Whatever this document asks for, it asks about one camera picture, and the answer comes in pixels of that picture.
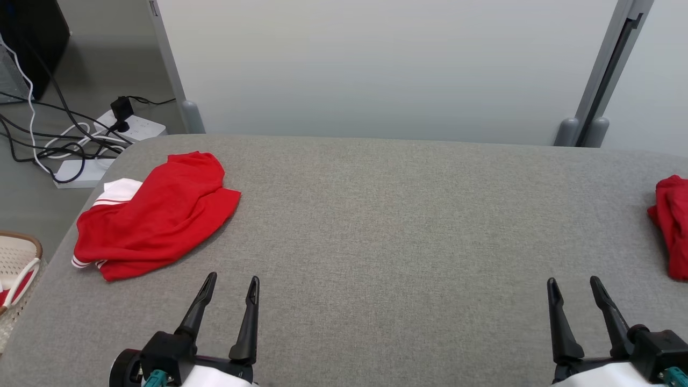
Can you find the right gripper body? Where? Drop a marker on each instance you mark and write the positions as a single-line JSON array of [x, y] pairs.
[[602, 376]]

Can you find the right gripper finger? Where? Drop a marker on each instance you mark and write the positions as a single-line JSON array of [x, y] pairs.
[[615, 328], [564, 338]]

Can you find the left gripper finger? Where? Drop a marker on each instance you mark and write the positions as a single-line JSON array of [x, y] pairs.
[[199, 312], [248, 333]]

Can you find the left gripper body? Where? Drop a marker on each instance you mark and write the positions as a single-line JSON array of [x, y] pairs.
[[220, 376]]

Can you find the red Bulls 23 jersey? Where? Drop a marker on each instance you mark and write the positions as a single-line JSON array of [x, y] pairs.
[[161, 220]]

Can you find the red shorts white trim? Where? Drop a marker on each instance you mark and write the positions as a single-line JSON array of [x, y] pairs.
[[674, 226]]

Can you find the white power strip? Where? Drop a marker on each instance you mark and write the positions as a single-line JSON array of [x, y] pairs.
[[145, 129], [80, 174]]

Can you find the red cloth piece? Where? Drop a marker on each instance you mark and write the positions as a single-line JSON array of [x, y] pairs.
[[13, 293]]

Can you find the grey rounded partition foot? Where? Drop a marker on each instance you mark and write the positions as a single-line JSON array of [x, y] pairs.
[[567, 133], [596, 133], [192, 118]]

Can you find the wicker laundry basket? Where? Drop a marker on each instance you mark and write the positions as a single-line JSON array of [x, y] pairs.
[[13, 252]]

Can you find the black power adapter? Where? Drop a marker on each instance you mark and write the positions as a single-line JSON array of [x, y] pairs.
[[122, 107]]

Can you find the light grey partition panel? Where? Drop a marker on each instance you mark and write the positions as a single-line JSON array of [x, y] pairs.
[[376, 64], [656, 70]]

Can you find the black computer tower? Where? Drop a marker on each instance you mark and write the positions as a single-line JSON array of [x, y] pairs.
[[32, 43]]

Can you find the grey partition post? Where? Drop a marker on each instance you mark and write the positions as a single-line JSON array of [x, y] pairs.
[[166, 48], [613, 48]]

